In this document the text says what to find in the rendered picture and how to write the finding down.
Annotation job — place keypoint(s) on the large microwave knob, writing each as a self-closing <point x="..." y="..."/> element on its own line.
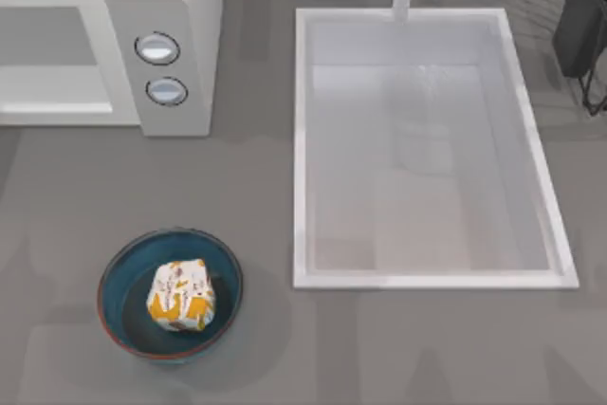
<point x="157" y="48"/>

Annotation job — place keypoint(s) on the white sink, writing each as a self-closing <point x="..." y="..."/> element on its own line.
<point x="417" y="153"/>

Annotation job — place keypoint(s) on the pale microwave oven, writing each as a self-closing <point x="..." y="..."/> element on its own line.
<point x="161" y="6"/>

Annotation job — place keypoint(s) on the small microwave knob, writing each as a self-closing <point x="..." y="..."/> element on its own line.
<point x="166" y="91"/>

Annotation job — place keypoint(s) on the white and yellow packet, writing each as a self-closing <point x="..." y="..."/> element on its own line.
<point x="180" y="293"/>

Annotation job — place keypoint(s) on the dark blue bowl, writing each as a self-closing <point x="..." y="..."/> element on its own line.
<point x="128" y="281"/>

